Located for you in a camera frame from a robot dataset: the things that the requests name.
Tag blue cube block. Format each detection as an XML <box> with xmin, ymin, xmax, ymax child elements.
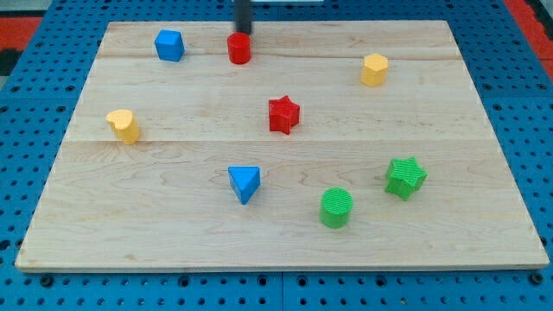
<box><xmin>155</xmin><ymin>29</ymin><xmax>185</xmax><ymax>62</ymax></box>

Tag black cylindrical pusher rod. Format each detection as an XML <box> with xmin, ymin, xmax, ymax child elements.
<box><xmin>234</xmin><ymin>0</ymin><xmax>253</xmax><ymax>35</ymax></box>

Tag red cylinder block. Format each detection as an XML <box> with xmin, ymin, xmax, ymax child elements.
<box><xmin>226</xmin><ymin>32</ymin><xmax>251</xmax><ymax>65</ymax></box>

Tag blue triangle block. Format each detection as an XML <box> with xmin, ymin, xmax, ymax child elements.
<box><xmin>228</xmin><ymin>166</ymin><xmax>261</xmax><ymax>205</ymax></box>

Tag light wooden board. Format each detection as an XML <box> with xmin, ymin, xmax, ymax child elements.
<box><xmin>16</xmin><ymin>21</ymin><xmax>550</xmax><ymax>273</ymax></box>

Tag yellow heart block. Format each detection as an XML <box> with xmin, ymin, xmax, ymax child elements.
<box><xmin>105</xmin><ymin>109</ymin><xmax>141</xmax><ymax>145</ymax></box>

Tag green cylinder block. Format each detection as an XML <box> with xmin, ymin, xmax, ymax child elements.
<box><xmin>319</xmin><ymin>187</ymin><xmax>353</xmax><ymax>229</ymax></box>

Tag yellow hexagon block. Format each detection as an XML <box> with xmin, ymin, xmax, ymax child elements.
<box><xmin>360</xmin><ymin>54</ymin><xmax>389</xmax><ymax>86</ymax></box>

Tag red star block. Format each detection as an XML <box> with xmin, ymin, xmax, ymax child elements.
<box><xmin>269</xmin><ymin>96</ymin><xmax>301</xmax><ymax>135</ymax></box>

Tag green star block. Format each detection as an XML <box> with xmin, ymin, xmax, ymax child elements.
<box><xmin>385</xmin><ymin>157</ymin><xmax>428</xmax><ymax>201</ymax></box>

